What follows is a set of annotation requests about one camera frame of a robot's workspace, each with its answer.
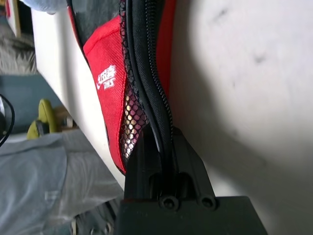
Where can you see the red black paddle case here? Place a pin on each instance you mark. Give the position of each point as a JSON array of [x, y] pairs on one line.
[[107, 73]]

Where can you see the yellow-green round object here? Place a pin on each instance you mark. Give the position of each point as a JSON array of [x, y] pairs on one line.
[[45, 110]]

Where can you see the light wooden post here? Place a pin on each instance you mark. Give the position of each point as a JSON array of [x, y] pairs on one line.
[[16, 17]]

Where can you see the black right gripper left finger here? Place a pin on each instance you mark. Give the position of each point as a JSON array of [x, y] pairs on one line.
[[141, 171]]

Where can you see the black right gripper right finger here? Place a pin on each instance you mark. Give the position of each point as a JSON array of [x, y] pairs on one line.
[[193, 171]]

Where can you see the grey cloth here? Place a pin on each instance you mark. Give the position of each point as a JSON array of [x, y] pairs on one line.
[[36, 183]]

